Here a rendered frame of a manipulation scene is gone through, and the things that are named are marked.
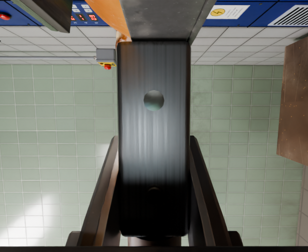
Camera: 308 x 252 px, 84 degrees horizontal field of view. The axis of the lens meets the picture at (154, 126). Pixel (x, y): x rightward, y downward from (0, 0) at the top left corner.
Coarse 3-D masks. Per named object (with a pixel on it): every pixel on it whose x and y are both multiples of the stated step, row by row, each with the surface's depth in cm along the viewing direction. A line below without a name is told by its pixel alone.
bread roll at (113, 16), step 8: (88, 0) 8; (96, 0) 7; (104, 0) 7; (112, 0) 7; (96, 8) 8; (104, 8) 8; (112, 8) 7; (120, 8) 7; (104, 16) 8; (112, 16) 8; (120, 16) 8; (112, 24) 9; (120, 24) 8; (120, 32) 10; (128, 32) 9
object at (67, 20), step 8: (24, 0) 27; (32, 0) 27; (40, 0) 29; (48, 0) 31; (56, 0) 33; (64, 0) 35; (72, 0) 38; (32, 8) 30; (40, 8) 29; (48, 8) 31; (56, 8) 33; (64, 8) 36; (40, 16) 32; (48, 16) 32; (56, 16) 33; (64, 16) 36; (56, 24) 35; (64, 24) 37; (64, 32) 39
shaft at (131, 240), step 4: (180, 236) 9; (128, 240) 9; (132, 240) 9; (136, 240) 8; (140, 240) 8; (144, 240) 8; (164, 240) 8; (168, 240) 8; (172, 240) 8; (176, 240) 9; (180, 240) 9; (128, 244) 9; (132, 244) 9; (136, 244) 8; (140, 244) 8; (144, 244) 8; (148, 244) 8; (152, 244) 8; (156, 244) 8; (160, 244) 8; (164, 244) 8; (168, 244) 8; (172, 244) 8; (176, 244) 9; (180, 244) 9
